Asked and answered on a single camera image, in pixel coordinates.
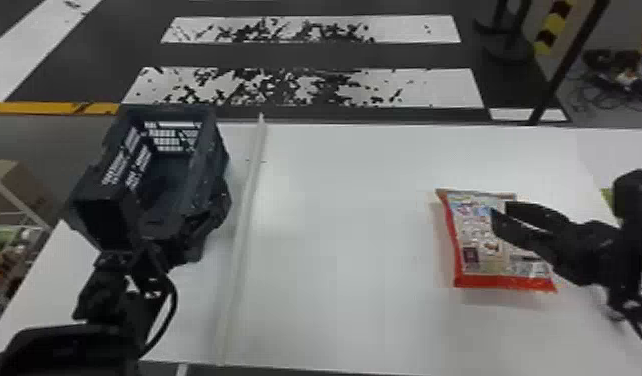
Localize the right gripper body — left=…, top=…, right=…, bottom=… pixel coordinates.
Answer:
left=553, top=220, right=625, bottom=288

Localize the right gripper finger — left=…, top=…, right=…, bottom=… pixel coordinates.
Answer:
left=489, top=208, right=562, bottom=264
left=503, top=200, right=578, bottom=238

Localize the black basket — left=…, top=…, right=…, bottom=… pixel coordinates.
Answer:
left=66, top=103, right=233, bottom=268

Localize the red snack packet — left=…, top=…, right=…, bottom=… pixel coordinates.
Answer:
left=434, top=188, right=558, bottom=293

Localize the white bar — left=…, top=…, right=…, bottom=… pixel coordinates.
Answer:
left=213, top=112, right=270, bottom=365

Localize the cardboard box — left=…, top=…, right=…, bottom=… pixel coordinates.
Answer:
left=0, top=157, right=56, bottom=228

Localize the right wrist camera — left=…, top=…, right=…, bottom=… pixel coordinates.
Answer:
left=611, top=168, right=642, bottom=239

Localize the yellow black striped post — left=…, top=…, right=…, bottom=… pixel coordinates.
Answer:
left=532, top=0, right=575, bottom=57

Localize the black cable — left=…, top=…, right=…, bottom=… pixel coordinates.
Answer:
left=140, top=272, right=179, bottom=359

